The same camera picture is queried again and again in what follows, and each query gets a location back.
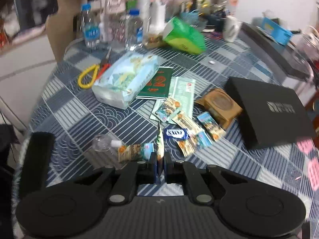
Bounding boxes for light blue tissue pack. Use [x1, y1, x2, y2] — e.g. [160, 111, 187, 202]
[92, 51, 159, 110]

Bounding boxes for pink paper note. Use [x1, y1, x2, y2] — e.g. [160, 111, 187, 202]
[297, 139, 314, 155]
[308, 158, 319, 191]

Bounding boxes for grey topped white mini fridge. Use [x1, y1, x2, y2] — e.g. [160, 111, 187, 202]
[238, 23, 318, 92]

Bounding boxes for light green paper packet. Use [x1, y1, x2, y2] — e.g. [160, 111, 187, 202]
[150, 76, 196, 120]

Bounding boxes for colourful snack sachet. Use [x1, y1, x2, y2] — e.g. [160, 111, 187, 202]
[156, 122, 164, 161]

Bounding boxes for blue cap water bottle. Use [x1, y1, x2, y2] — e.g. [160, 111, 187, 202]
[125, 9, 143, 51]
[81, 3, 100, 50]

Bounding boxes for green tissue pack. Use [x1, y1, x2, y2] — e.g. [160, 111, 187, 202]
[163, 17, 206, 55]

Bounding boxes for small clear plastic bottle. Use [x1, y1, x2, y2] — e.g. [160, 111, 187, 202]
[92, 134, 123, 161]

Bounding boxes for gold mooncake packet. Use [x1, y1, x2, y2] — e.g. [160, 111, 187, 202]
[195, 88, 242, 129]

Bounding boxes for light blue small basket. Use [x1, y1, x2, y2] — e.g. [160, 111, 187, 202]
[179, 10, 199, 25]

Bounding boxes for dark green booklet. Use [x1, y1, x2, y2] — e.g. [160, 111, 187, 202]
[136, 66, 174, 99]

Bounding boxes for blue white candy wrapper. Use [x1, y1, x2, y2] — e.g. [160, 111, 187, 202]
[164, 128, 189, 140]

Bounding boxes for black box lid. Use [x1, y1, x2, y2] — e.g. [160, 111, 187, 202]
[224, 77, 316, 150]

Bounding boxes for yellow handled scissors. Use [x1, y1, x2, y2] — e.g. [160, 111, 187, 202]
[77, 48, 112, 89]

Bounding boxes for blue plastic basket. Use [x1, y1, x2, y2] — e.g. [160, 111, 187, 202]
[261, 17, 293, 46]

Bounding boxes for white mug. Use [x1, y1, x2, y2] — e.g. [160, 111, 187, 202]
[222, 15, 242, 43]

